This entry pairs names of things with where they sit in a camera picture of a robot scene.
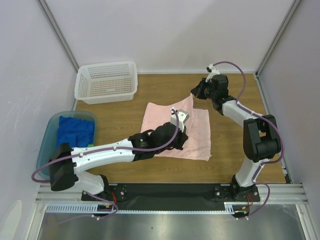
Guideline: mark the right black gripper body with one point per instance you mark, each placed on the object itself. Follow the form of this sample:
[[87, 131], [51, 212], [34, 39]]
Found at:
[[200, 88]]

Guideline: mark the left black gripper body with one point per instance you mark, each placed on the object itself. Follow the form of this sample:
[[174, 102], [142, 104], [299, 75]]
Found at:
[[176, 143]]

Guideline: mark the pink towel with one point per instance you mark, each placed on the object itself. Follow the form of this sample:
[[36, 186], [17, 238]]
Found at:
[[198, 130]]

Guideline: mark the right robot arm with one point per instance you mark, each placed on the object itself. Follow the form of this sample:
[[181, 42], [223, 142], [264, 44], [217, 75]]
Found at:
[[260, 139]]

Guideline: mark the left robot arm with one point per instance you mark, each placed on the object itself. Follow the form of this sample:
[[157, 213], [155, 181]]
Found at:
[[72, 172]]

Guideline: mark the green towel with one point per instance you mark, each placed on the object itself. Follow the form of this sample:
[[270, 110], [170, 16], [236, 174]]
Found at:
[[90, 145]]

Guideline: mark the white perforated plastic basket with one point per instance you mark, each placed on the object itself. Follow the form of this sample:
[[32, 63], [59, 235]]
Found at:
[[106, 82]]

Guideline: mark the blue towel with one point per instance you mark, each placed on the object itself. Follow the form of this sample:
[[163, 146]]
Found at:
[[74, 131]]

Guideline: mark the blue translucent plastic tub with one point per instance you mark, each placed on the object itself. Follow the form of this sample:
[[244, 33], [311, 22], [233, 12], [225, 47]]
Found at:
[[49, 141]]

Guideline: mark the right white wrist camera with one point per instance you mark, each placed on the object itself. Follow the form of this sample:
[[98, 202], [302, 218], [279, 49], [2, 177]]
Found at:
[[212, 71]]

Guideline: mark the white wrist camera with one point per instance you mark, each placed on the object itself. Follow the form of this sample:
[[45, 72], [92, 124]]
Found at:
[[179, 118], [212, 71]]

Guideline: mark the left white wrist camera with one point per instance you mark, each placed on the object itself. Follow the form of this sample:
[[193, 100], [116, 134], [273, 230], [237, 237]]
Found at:
[[179, 118]]

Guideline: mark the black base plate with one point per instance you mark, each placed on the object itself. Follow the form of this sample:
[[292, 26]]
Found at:
[[177, 196]]

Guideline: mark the slotted aluminium rail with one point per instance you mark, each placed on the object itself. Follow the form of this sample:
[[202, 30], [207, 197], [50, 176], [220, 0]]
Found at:
[[78, 202]]

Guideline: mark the right aluminium frame post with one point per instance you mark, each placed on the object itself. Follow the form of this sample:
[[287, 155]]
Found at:
[[281, 30]]

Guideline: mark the aluminium frame post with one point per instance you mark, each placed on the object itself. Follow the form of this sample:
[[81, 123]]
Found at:
[[50, 18], [281, 30]]

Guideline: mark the left aluminium frame post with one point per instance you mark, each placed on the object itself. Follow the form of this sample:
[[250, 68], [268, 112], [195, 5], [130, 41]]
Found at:
[[50, 18]]

